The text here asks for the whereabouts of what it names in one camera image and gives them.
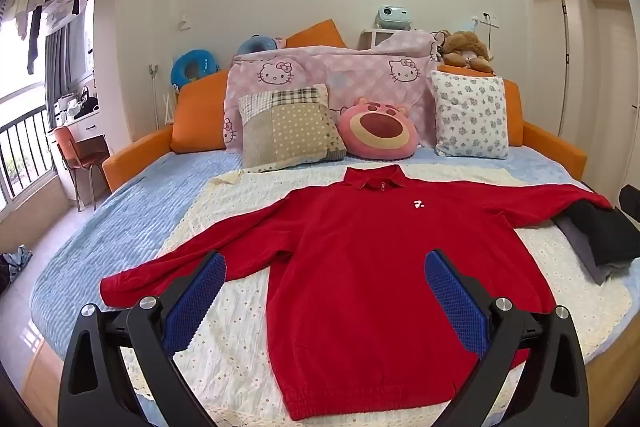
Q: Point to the blue plush toy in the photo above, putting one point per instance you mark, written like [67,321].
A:
[255,43]

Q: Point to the light blue quilted bedspread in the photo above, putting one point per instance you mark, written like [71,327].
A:
[100,227]

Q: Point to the blue checked cloth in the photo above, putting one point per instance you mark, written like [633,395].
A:
[17,259]

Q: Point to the red chair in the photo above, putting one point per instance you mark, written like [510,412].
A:
[75,157]

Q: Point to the white floral pillow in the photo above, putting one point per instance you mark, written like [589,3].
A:
[470,117]

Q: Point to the red sweater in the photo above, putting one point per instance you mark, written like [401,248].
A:
[360,257]

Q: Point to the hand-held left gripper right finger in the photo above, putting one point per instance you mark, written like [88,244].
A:
[452,302]

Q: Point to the white desk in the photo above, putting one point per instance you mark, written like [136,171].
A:
[92,127]

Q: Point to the orange cushion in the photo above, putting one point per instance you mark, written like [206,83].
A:
[320,36]

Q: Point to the white metal rack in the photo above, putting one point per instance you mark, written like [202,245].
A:
[162,102]

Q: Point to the grey garment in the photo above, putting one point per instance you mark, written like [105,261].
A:
[580,247]

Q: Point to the white daisy blanket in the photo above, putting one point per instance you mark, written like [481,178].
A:
[240,347]

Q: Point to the white projector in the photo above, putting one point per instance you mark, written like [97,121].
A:
[394,17]

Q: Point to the white shelf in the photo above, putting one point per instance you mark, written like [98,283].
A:
[370,38]

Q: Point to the brown plush toy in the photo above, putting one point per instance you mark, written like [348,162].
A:
[467,44]

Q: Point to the black balcony railing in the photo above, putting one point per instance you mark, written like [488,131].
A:
[25,147]

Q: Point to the grey curtain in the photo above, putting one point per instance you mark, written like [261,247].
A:
[57,62]

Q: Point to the pink cat print quilt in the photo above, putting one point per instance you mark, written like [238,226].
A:
[350,72]

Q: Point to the black bag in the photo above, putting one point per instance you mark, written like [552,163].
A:
[89,104]

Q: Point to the orange sofa bed frame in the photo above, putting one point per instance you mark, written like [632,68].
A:
[130,157]

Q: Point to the patchwork pillow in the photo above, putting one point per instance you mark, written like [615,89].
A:
[290,132]

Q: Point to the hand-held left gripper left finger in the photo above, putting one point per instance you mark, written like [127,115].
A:
[195,302]

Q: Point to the white door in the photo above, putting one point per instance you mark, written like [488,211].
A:
[547,57]
[612,82]

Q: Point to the pink bear plush cushion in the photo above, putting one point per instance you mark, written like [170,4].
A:
[377,127]

